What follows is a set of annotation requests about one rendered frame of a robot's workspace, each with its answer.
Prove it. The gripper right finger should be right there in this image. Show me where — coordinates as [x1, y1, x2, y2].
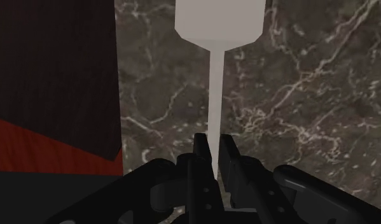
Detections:
[218, 134, 381, 224]

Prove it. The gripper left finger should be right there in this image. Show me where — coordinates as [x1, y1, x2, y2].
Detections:
[44, 132, 226, 224]

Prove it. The white spatula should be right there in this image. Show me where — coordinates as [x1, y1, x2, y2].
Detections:
[174, 0, 267, 181]

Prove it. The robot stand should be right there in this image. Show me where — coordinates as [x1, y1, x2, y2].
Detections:
[0, 0, 125, 176]

